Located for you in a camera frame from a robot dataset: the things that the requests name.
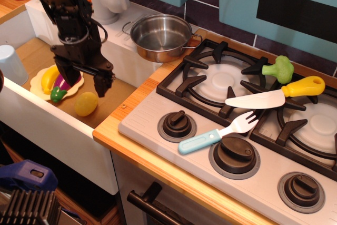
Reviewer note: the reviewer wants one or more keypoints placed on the black ribbed heat sink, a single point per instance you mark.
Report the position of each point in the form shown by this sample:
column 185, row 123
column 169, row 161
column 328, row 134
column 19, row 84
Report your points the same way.
column 31, row 207

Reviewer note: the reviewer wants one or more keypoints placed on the light blue plastic cup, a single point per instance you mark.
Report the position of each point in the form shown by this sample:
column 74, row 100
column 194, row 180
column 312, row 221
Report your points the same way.
column 11, row 65

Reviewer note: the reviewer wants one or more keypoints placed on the teal cabinet with black panel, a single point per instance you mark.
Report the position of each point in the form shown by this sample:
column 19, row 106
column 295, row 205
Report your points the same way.
column 308, row 25

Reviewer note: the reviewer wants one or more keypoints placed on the black oven door handle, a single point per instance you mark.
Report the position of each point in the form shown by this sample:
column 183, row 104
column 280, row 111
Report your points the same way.
column 145, row 203

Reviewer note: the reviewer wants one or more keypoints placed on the green toy broccoli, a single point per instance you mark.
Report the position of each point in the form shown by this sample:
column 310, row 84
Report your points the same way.
column 282, row 69

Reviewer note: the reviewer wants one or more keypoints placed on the yellow toy potato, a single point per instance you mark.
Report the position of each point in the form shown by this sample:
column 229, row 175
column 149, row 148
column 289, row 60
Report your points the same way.
column 86, row 103

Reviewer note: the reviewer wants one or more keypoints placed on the right black stove knob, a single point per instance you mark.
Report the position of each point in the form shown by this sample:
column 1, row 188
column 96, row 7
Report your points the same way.
column 301, row 192

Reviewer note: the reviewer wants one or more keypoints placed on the yellow handled toy knife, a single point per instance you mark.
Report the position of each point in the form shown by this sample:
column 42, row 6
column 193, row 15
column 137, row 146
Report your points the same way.
column 308, row 86

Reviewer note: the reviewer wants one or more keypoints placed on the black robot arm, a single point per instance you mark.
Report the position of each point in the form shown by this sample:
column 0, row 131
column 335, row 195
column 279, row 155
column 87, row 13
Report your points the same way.
column 66, row 6

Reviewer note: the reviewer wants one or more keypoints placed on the blue handled toy fork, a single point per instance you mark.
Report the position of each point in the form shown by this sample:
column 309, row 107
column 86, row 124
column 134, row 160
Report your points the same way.
column 241, row 124

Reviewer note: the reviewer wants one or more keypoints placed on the blue plastic clamp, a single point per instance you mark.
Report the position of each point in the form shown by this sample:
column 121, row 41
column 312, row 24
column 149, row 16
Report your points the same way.
column 28, row 175

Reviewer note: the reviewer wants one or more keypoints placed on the left black stove knob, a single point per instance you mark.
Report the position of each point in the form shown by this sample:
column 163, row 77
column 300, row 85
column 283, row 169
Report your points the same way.
column 176, row 126

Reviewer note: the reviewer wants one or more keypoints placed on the purple toy eggplant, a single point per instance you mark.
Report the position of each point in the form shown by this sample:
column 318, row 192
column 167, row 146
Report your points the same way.
column 62, row 89

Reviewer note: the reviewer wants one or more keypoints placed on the steel cooking pot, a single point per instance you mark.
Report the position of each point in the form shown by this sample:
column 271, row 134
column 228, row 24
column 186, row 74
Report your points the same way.
column 162, row 38

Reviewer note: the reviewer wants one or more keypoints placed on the white toy sink basin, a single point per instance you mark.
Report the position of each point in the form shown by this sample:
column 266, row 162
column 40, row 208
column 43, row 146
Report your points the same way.
column 56, row 128

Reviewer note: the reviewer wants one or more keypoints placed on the left black burner grate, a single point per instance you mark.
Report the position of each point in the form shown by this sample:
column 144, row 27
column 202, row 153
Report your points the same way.
column 212, row 73

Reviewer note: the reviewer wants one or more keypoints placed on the cream scalloped toy plate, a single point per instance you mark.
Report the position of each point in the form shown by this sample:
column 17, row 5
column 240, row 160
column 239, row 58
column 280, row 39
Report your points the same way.
column 36, row 87

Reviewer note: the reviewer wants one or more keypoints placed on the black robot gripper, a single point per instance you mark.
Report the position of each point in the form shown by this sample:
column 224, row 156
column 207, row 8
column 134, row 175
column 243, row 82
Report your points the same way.
column 80, row 50

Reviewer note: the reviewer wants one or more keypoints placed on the black stove knob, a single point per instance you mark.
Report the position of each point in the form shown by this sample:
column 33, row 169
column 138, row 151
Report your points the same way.
column 176, row 126
column 234, row 158
column 301, row 192

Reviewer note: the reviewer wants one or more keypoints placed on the middle black stove knob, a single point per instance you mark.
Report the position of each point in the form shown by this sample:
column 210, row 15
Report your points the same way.
column 234, row 158

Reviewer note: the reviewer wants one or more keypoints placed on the yellow toy banana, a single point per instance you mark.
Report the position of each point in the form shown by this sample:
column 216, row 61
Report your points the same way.
column 48, row 79

